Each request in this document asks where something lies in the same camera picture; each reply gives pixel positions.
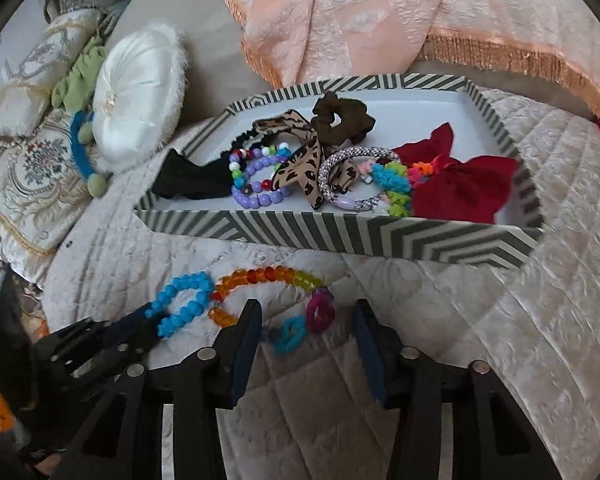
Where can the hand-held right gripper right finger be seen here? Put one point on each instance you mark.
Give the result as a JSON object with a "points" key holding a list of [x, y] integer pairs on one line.
{"points": [[367, 355]]}

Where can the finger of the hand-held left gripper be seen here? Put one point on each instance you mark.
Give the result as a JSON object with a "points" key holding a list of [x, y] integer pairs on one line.
{"points": [[95, 330], [115, 355]]}

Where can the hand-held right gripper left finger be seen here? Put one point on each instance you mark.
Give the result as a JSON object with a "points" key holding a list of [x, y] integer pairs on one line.
{"points": [[245, 355]]}

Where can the striped cardboard box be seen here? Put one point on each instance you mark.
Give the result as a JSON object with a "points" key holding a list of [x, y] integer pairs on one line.
{"points": [[430, 245]]}

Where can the leopard print bow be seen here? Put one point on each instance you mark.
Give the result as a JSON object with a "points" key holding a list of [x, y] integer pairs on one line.
{"points": [[295, 170]]}

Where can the silver beaded bangle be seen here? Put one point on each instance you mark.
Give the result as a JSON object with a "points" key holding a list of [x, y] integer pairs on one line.
{"points": [[350, 152]]}

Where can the dark fabric scrunchie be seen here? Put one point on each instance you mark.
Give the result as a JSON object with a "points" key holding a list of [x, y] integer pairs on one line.
{"points": [[360, 120]]}

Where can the floral embroidered cushion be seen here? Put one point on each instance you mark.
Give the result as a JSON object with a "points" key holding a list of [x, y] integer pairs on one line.
{"points": [[35, 175]]}

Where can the black fabric hair band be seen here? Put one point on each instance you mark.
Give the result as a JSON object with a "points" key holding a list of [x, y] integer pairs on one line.
{"points": [[190, 177]]}

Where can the blue plush loop with pompoms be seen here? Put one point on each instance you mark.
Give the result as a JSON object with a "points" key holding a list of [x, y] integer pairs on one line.
{"points": [[77, 150]]}

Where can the red fabric bow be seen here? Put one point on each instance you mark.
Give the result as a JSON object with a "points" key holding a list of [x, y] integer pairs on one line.
{"points": [[455, 185]]}

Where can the pale quilted blanket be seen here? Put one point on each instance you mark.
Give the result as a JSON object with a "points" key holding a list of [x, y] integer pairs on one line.
{"points": [[555, 310]]}

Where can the white round satin cushion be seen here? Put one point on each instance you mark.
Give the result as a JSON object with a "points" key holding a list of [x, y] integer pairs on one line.
{"points": [[135, 95]]}

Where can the green plush toy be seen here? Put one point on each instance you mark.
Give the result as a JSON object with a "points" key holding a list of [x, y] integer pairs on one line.
{"points": [[80, 80]]}

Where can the cream embroidered cushion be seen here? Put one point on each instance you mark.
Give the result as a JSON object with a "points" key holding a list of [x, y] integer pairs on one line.
{"points": [[30, 70]]}

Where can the peach fringed cloth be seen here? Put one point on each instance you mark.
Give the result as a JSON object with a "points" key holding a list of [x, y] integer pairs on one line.
{"points": [[355, 20]]}

